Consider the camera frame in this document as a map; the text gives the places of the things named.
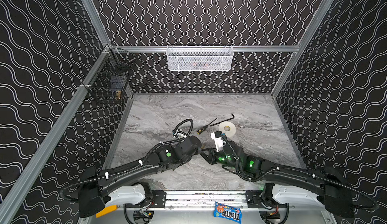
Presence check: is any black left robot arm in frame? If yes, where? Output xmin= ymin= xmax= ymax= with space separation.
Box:
xmin=59 ymin=119 xmax=202 ymax=218

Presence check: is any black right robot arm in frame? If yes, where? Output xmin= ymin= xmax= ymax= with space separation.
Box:
xmin=200 ymin=131 xmax=380 ymax=218

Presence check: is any black hex key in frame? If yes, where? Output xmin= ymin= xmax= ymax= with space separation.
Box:
xmin=209 ymin=113 xmax=235 ymax=126

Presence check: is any yellow black screwdriver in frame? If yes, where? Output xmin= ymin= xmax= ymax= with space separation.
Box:
xmin=197 ymin=118 xmax=217 ymax=135

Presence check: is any white tape roll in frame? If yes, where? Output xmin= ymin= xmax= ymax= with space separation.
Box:
xmin=218 ymin=121 xmax=237 ymax=137

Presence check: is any blue candy bag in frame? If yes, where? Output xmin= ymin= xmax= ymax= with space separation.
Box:
xmin=213 ymin=202 xmax=242 ymax=224

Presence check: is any brass padlock in basket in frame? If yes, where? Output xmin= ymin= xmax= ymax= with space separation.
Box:
xmin=115 ymin=91 xmax=122 ymax=101

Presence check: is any yellow block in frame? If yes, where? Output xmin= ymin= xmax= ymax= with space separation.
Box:
xmin=95 ymin=205 xmax=119 ymax=218

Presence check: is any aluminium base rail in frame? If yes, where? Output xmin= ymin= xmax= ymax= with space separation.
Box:
xmin=78 ymin=189 xmax=330 ymax=211

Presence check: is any white mesh wall basket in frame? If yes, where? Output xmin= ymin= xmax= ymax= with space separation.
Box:
xmin=166 ymin=45 xmax=234 ymax=71

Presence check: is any black wire wall basket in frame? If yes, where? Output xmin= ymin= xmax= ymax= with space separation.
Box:
xmin=83 ymin=44 xmax=137 ymax=106

